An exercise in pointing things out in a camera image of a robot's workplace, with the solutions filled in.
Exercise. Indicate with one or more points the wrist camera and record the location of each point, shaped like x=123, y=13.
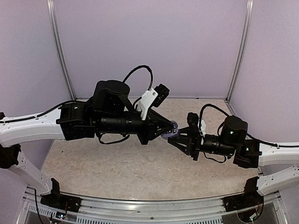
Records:
x=196, y=126
x=151, y=98

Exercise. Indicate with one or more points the blue-grey earbud case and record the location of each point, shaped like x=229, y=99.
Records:
x=169, y=134

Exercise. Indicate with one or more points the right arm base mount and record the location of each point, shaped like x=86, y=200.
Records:
x=248, y=198

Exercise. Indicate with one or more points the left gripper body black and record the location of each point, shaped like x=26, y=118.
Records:
x=145, y=135

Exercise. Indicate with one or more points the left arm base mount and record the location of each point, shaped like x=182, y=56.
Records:
x=56, y=199

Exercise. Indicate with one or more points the aluminium frame post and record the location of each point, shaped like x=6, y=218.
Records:
x=59, y=49
x=241, y=50

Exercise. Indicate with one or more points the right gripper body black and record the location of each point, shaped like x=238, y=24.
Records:
x=196, y=141

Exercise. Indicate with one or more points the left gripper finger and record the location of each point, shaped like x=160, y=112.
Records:
x=159, y=120
x=162, y=130

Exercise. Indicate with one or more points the front aluminium rail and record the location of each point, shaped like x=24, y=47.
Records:
x=95, y=210

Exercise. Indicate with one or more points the right aluminium frame post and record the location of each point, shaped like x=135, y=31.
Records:
x=241, y=50

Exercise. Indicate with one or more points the left aluminium frame post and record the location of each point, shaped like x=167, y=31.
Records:
x=59, y=49

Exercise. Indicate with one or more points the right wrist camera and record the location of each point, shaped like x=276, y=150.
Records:
x=196, y=126

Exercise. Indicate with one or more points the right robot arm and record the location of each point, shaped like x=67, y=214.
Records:
x=246, y=153

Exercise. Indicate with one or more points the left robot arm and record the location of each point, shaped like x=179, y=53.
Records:
x=108, y=111

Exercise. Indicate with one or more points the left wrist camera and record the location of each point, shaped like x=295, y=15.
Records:
x=151, y=98

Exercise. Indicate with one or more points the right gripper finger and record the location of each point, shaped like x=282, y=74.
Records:
x=186, y=131
x=182, y=143

